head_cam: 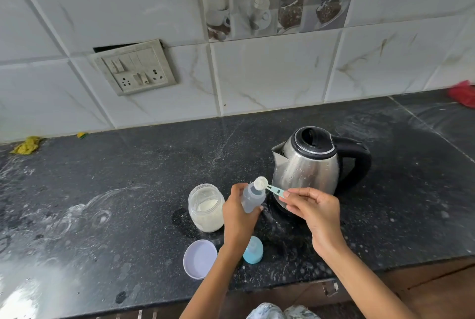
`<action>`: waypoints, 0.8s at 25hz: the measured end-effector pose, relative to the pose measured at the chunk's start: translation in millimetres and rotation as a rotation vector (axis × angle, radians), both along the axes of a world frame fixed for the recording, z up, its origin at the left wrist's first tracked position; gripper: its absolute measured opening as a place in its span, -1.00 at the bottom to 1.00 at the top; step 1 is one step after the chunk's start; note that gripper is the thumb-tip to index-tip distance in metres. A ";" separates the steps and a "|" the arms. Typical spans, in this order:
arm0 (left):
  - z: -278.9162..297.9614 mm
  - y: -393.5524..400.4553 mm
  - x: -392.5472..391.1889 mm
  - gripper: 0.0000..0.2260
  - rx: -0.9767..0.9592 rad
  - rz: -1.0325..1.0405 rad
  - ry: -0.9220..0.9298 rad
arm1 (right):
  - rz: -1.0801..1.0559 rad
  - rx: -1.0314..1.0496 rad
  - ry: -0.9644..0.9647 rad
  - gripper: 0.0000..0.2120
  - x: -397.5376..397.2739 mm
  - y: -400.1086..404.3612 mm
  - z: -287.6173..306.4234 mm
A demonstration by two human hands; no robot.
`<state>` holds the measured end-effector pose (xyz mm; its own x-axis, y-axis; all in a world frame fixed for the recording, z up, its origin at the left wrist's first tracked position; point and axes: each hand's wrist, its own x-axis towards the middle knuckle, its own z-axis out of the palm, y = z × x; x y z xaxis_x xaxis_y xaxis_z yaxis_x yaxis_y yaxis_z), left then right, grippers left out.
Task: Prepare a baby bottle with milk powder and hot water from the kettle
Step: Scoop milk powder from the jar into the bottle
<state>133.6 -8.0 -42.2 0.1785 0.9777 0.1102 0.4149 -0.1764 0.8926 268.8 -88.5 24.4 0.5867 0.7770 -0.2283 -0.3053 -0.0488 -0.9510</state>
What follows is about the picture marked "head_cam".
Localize stainless steel electric kettle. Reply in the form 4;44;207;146
271;126;372;216

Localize blue bottle cap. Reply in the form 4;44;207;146
243;236;264;265

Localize person's left forearm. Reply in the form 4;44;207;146
180;244;246;319

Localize red cloth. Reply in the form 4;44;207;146
447;80;475;109

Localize person's right forearm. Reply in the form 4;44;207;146
315;240;421;319

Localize grey wall switch socket panel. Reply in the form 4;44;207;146
90;39;177;97

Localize person's left hand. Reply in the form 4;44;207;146
222;183;264;252

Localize white jar lid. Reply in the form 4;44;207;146
183;240;218;280

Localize teal measuring scoop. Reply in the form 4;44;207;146
254;176;288;198

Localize person's right hand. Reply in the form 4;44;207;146
278;187;348;257

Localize wooden cabinet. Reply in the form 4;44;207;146
208;255;475;319

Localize glass jar of white powder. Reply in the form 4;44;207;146
188;184;225;233

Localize metal cabinet handle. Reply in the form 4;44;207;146
321;280;340;298

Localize yellow cloth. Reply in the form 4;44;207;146
10;136;42;155

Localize clear baby bottle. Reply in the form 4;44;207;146
241;181;267;214

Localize person's patterned trousers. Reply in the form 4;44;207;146
246;302;322;319

